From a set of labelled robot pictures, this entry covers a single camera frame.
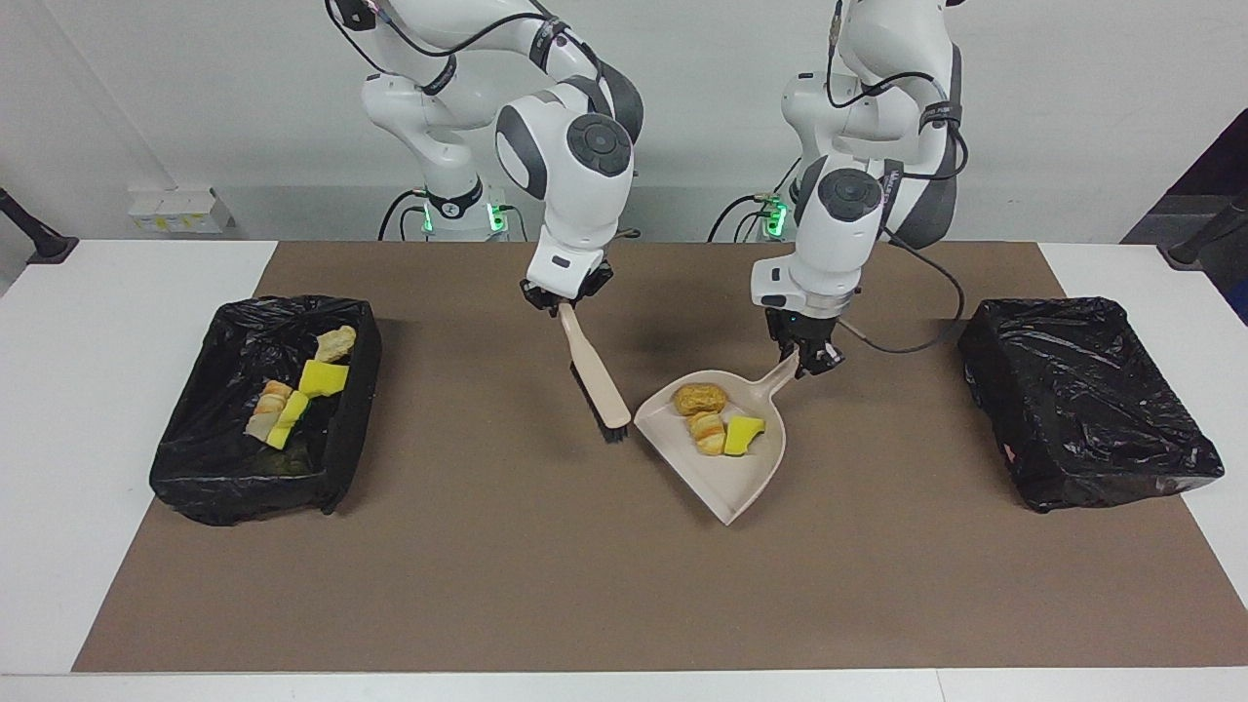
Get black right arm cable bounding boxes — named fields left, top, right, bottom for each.
left=331, top=0, right=552, bottom=61

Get notched yellow sponge piece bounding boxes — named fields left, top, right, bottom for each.
left=297, top=359, right=350, bottom=398

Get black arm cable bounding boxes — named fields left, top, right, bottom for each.
left=331, top=0, right=552, bottom=61
left=829, top=0, right=969, bottom=357

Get yellow sponge green backing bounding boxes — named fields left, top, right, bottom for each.
left=265, top=390, right=310, bottom=450

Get black lined bin pink mark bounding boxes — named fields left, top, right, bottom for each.
left=956, top=296, right=1226, bottom=514

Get brown table mat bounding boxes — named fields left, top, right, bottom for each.
left=71, top=241, right=1248, bottom=674

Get beige hand brush black bristles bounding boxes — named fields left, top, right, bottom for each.
left=558, top=302, right=633, bottom=445

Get black bag lined bin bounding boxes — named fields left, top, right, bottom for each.
left=148, top=294, right=383, bottom=527

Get beige plastic dustpan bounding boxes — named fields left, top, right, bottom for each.
left=633, top=353, right=802, bottom=527

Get black stand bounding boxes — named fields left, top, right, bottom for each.
left=1167, top=190, right=1248, bottom=269
left=0, top=187, right=79, bottom=266

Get striped croissant piece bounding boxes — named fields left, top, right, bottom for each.
left=685, top=410, right=727, bottom=456

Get black base cable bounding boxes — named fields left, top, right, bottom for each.
left=378, top=188, right=432, bottom=242
left=707, top=151, right=805, bottom=243

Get brown oval bread roll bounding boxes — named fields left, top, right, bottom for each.
left=673, top=383, right=729, bottom=417

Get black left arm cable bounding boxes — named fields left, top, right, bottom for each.
left=829, top=0, right=969, bottom=357

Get small yellow sponge piece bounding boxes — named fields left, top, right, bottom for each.
left=723, top=415, right=767, bottom=458

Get white wall power strip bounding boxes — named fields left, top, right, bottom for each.
left=127, top=188, right=233, bottom=235

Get crusty torn bread piece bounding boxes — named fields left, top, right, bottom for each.
left=244, top=380, right=293, bottom=442

